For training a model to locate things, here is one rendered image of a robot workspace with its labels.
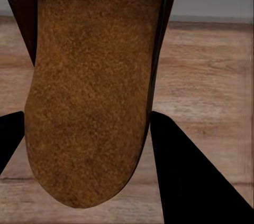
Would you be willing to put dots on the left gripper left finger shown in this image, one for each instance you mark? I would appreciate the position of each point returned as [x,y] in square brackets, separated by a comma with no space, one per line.
[11,133]

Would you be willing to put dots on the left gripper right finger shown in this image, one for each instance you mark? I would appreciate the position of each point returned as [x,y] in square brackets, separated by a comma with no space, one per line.
[192,189]

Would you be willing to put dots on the sandal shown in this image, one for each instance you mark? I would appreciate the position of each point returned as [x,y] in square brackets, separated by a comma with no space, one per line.
[88,111]

